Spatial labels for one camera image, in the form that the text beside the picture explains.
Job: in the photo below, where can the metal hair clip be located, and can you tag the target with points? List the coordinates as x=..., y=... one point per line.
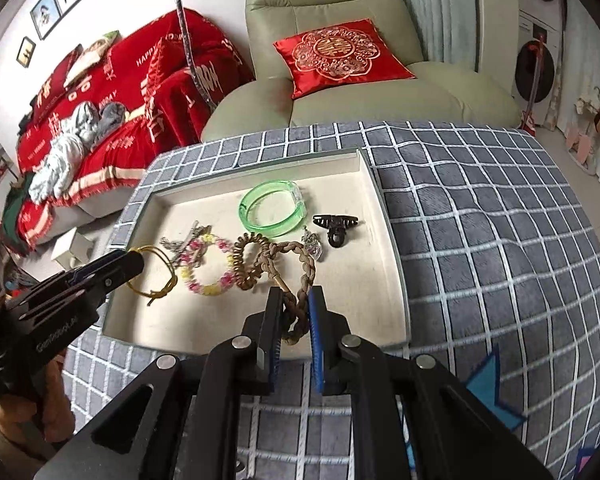
x=180, y=246

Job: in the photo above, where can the blue star patch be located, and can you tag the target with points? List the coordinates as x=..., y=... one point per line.
x=485, y=385

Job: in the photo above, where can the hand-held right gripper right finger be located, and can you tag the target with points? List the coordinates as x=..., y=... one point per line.
x=316, y=350

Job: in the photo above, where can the green garment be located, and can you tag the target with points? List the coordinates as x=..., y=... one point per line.
x=12, y=210

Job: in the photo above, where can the pink patch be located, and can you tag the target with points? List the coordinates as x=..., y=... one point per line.
x=585, y=462

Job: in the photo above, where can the pale green armchair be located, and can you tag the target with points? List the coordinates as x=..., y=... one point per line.
x=305, y=15

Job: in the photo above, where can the red printed blanket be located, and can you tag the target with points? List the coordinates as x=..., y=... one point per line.
x=180, y=45

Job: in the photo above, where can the white sheer curtain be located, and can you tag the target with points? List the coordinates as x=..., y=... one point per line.
x=590, y=45

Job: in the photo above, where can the red embroidered cushion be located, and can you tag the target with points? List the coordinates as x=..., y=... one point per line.
x=330, y=55

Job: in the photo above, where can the small black picture frame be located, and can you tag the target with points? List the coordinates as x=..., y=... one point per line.
x=26, y=51

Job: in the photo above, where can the medium black picture frame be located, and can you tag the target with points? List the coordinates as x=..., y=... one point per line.
x=45, y=16

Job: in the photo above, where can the grey sofa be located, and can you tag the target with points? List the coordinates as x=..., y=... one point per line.
x=95, y=205

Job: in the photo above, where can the cream jewelry tray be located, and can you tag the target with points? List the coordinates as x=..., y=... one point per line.
x=360, y=285

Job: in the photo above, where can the pink rocking horse toy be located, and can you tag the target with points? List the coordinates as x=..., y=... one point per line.
x=582, y=142

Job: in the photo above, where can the gooseneck phone holder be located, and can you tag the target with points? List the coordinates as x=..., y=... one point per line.
x=180, y=15

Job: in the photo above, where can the white box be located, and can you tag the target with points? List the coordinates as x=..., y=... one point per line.
x=72, y=247

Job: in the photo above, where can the light blue clothing pile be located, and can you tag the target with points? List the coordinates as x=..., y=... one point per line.
x=60, y=160

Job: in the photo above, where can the green translucent bangle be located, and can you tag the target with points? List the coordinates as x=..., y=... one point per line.
x=275, y=230

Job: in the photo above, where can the grey garment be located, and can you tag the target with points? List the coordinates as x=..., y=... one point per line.
x=107, y=120

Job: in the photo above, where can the white green printed pillow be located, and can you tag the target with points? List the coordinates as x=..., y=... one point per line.
x=92, y=55

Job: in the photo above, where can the white washing machine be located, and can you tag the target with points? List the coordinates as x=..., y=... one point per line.
x=530, y=85

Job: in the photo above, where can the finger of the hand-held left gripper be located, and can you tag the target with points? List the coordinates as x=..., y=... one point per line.
x=125, y=270
x=97, y=265

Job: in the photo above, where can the red mop pole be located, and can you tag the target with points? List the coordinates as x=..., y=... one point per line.
x=536, y=80

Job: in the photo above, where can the black hair claw clip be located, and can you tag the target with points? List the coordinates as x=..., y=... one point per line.
x=337, y=232

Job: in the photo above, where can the silver crystal brooch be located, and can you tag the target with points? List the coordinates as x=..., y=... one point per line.
x=314, y=247

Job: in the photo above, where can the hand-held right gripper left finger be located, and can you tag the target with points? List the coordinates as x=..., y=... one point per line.
x=276, y=355

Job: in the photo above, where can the pale green curtain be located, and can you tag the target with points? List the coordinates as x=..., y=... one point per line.
x=430, y=5

